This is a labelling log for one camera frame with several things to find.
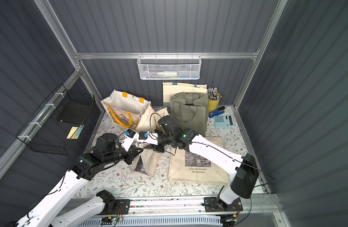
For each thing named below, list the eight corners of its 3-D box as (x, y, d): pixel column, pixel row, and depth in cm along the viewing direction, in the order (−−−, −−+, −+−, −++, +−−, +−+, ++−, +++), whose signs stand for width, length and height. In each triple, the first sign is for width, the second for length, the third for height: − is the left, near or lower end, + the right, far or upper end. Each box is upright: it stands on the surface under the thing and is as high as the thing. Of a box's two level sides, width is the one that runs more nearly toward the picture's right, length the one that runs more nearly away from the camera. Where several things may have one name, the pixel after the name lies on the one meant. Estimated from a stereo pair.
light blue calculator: (214, 127, 109) (215, 125, 106) (212, 117, 116) (213, 114, 113) (235, 127, 109) (237, 125, 106) (231, 117, 116) (233, 114, 113)
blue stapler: (210, 119, 115) (211, 114, 110) (207, 116, 117) (208, 111, 112) (224, 112, 119) (226, 108, 115) (221, 110, 121) (223, 105, 117)
